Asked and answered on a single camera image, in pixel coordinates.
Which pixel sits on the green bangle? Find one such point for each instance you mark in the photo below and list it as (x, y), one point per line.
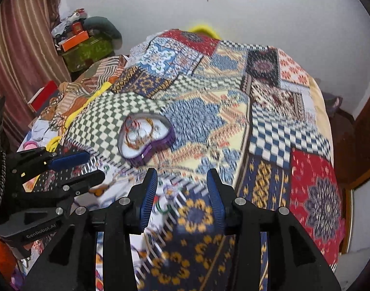
(164, 209)

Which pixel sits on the striped brown curtain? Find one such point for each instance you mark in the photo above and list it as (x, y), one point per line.
(21, 51)

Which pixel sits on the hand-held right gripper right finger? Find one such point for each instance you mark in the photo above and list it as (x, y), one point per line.
(216, 200)

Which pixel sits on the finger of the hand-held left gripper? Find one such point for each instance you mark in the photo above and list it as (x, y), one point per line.
(69, 159)
(85, 180)

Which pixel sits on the purple heart-shaped box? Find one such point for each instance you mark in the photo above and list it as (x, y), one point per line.
(159, 145)

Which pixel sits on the pile of clutter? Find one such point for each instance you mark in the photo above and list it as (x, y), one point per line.
(68, 24)

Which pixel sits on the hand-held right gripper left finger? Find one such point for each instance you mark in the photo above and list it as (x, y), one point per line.
(148, 194)

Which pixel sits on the yellow object behind bed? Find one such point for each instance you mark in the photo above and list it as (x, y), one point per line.
(204, 29)

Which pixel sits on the striped orange blanket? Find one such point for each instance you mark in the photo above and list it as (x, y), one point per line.
(91, 75)

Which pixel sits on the tangle of beaded jewelry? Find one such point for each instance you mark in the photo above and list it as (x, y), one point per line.
(138, 135)

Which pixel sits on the yellow cloth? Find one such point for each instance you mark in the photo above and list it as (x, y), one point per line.
(69, 116)

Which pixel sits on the dark cloth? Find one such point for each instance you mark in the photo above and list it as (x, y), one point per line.
(336, 107)

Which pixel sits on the white clothes heap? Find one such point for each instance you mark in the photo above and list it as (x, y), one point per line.
(47, 130)

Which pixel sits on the patchwork printed blanket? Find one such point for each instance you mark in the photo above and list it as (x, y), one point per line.
(233, 112)

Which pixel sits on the brown wooden door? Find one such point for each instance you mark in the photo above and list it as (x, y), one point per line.
(363, 145)

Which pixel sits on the dark green bag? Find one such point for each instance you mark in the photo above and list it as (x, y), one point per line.
(103, 27)

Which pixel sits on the red and white box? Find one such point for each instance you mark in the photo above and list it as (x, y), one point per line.
(44, 95)

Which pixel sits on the person's left hand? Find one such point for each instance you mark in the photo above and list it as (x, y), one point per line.
(1, 254)

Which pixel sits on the orange box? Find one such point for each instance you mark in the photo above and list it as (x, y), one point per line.
(74, 41)

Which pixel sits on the cluttered green side cabinet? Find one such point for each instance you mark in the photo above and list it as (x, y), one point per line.
(88, 54)

